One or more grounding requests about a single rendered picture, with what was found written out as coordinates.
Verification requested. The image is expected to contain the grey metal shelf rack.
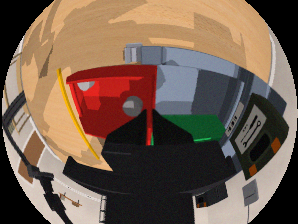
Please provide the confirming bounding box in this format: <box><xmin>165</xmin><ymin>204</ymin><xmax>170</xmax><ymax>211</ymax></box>
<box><xmin>124</xmin><ymin>43</ymin><xmax>287</xmax><ymax>181</ymax></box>

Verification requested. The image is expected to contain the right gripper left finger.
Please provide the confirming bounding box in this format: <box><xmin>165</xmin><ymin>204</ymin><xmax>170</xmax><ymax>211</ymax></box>
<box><xmin>104</xmin><ymin>109</ymin><xmax>147</xmax><ymax>145</ymax></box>

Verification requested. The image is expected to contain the green open bin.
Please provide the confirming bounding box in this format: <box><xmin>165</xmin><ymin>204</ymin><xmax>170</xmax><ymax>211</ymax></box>
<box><xmin>161</xmin><ymin>115</ymin><xmax>226</xmax><ymax>143</ymax></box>

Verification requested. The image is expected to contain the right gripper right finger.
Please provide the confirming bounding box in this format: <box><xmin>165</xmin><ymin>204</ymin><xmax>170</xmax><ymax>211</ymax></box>
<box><xmin>152</xmin><ymin>109</ymin><xmax>195</xmax><ymax>145</ymax></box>

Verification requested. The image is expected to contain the yellow bar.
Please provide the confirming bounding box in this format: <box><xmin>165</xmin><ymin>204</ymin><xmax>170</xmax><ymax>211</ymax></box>
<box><xmin>57</xmin><ymin>68</ymin><xmax>100</xmax><ymax>160</ymax></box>

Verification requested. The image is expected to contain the grey disc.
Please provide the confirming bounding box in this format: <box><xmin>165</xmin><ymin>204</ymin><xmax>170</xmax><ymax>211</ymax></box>
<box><xmin>123</xmin><ymin>96</ymin><xmax>143</xmax><ymax>117</ymax></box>
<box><xmin>77</xmin><ymin>81</ymin><xmax>95</xmax><ymax>91</ymax></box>

